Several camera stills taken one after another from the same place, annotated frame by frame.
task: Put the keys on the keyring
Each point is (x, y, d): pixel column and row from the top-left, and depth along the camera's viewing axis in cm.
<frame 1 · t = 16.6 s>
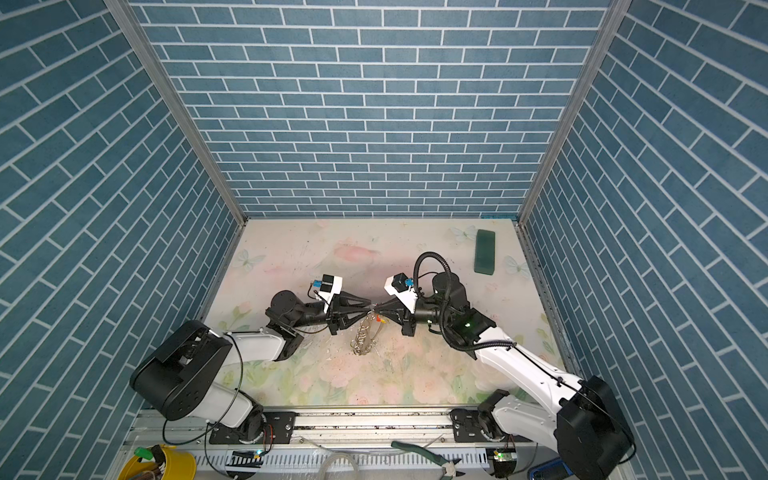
left hand: (366, 313, 73), fingers open
right hand: (374, 306, 72), fingers closed
green rectangular block: (484, 256, 110), point 2 cm above the table
metal key organizer plate: (364, 342, 74), point 17 cm above the table

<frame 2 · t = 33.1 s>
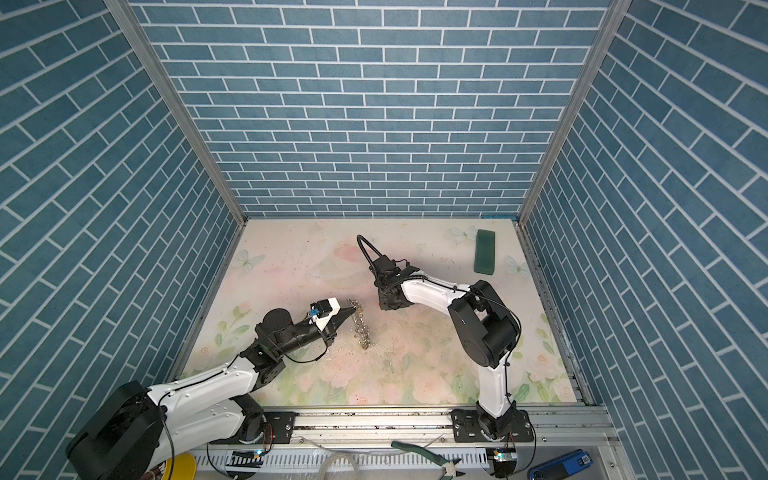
left hand: (352, 310, 76), fingers closed
right hand: (387, 298, 95), fingers open
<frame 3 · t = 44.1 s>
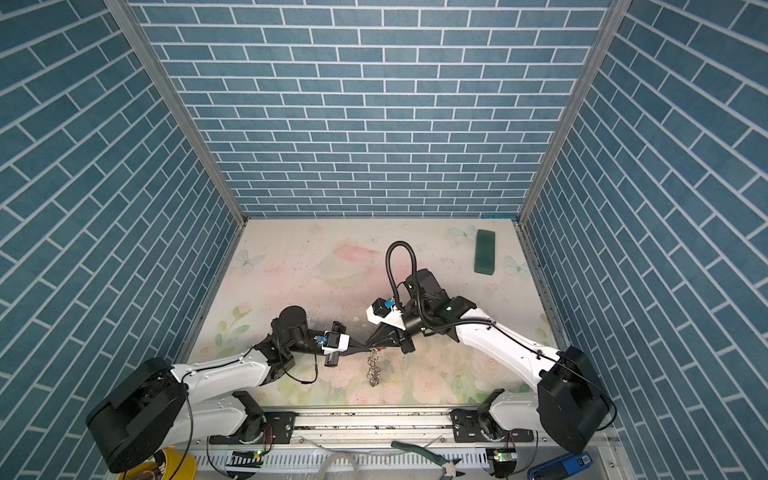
left hand: (367, 350, 71), fingers closed
right hand: (367, 337, 71), fingers closed
metal key organizer plate: (374, 372, 73), point 12 cm above the table
the other named things where they were.

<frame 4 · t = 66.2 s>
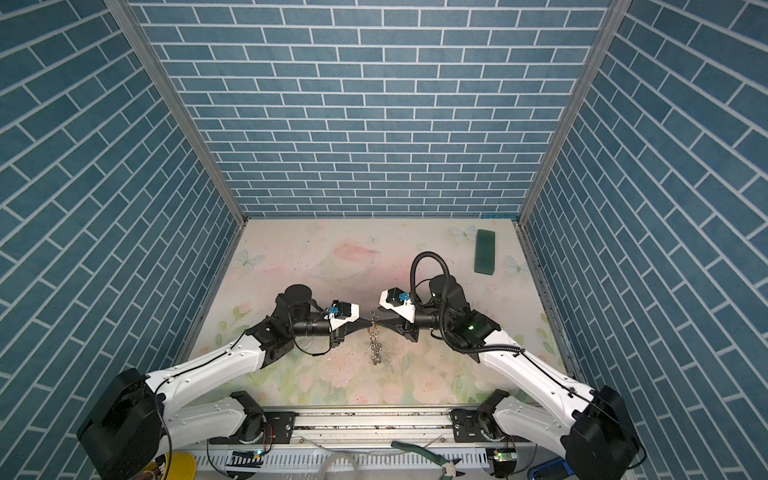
left hand: (368, 323, 74), fingers closed
right hand: (377, 310, 72), fingers open
